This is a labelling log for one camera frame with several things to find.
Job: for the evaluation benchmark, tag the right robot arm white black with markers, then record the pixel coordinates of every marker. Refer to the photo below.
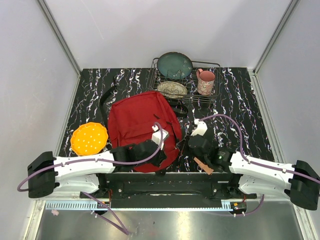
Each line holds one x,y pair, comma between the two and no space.
297,182

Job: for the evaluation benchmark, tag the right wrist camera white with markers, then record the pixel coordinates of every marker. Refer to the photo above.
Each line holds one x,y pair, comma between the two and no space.
200,128

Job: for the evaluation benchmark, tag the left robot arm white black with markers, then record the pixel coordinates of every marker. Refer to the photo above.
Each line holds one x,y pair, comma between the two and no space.
49,174

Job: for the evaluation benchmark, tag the pink patterned mug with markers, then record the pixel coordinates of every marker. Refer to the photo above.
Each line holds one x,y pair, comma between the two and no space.
206,81

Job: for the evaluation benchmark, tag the teal ceramic plate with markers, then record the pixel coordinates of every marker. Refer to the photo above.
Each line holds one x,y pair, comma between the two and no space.
174,65

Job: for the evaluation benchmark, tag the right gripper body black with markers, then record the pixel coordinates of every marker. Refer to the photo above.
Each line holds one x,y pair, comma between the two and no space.
205,160

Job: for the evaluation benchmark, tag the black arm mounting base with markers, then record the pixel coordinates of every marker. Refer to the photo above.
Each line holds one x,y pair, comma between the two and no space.
119,185

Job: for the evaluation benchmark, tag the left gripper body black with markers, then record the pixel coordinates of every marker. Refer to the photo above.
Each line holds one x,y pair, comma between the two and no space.
156,159

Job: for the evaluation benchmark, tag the orange perforated plate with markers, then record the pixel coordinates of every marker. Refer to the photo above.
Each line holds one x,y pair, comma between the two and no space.
89,139

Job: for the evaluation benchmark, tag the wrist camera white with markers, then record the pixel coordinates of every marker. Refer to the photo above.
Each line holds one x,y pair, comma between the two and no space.
200,128
159,135

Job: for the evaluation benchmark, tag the red backpack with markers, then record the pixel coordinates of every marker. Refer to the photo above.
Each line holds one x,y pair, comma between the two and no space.
131,119

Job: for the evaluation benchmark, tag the patterned beige plate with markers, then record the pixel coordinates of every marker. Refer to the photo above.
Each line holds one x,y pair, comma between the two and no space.
172,89

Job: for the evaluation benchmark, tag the black wire dish rack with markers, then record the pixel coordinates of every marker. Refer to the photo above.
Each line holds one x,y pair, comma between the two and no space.
154,78

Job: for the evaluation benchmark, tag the aluminium frame rail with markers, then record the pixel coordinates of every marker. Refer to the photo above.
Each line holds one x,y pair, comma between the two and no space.
159,203

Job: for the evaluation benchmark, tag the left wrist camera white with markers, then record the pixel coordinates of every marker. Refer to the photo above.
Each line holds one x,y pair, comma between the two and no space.
159,135

